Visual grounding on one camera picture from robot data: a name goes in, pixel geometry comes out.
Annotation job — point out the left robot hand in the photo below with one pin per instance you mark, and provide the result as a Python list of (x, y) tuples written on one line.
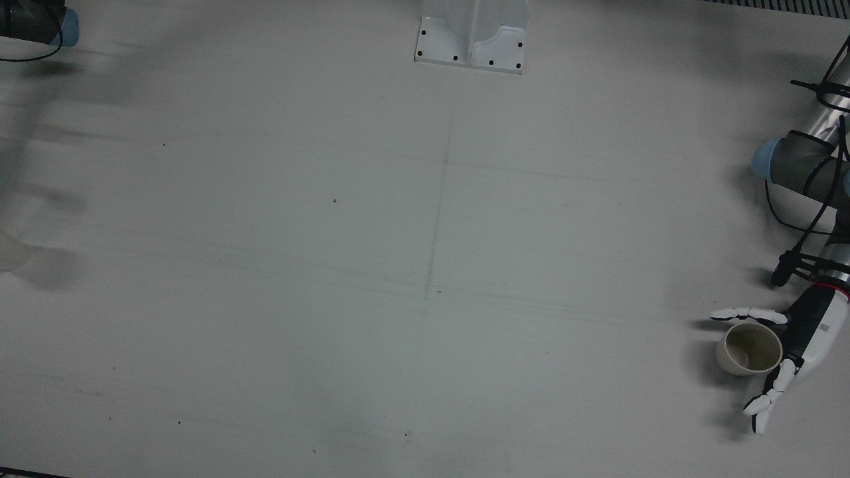
[(813, 325)]

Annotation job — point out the beige ceramic cup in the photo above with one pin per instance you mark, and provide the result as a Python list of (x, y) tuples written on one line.
[(730, 358)]

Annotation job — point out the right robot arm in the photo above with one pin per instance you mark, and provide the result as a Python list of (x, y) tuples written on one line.
[(33, 23)]

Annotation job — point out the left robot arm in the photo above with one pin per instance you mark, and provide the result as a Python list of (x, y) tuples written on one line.
[(797, 159)]

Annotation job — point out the black ribbed strip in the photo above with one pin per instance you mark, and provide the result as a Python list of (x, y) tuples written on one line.
[(777, 4)]

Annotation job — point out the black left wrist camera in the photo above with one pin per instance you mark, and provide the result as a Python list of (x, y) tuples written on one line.
[(782, 269)]

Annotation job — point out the white mounting bracket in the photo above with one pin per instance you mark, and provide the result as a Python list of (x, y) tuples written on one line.
[(491, 46)]

